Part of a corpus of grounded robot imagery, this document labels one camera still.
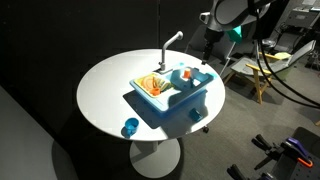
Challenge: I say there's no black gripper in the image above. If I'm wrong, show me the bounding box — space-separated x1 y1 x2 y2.
201 28 223 65

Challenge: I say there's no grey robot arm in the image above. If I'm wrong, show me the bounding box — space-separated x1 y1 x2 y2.
199 0 275 65

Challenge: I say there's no blue toy sink unit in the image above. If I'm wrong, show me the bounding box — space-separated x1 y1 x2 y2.
130 63 216 115

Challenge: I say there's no small blue toy cup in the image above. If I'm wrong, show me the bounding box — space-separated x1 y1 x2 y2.
189 108 203 122

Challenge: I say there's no grey office chair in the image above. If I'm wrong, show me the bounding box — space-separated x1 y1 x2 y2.
185 25 235 78

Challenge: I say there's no grey toy faucet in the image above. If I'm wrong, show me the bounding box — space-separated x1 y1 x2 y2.
158 31 183 73

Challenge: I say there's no blue toy utensil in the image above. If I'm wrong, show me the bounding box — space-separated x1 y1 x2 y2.
190 78 194 88

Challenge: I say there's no yellow dish drying rack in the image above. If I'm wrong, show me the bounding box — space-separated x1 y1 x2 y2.
133 73 173 98

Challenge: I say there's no small orange toy bowl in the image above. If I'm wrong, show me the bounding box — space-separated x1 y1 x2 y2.
149 88 161 96

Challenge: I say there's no orange toy plate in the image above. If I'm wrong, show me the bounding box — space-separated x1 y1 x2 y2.
142 76 154 90

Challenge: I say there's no wooden grey lounge chair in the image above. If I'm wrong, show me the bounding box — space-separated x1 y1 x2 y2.
224 40 316 104

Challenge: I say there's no blue plastic mug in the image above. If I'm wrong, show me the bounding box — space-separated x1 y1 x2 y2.
125 118 139 136

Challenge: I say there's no purple orange clamp tool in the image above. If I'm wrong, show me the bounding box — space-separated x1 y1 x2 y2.
281 137 313 168

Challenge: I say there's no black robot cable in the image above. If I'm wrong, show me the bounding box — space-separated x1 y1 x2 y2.
247 0 320 110

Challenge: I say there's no round white pedestal table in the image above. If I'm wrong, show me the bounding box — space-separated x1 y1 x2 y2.
76 49 225 178

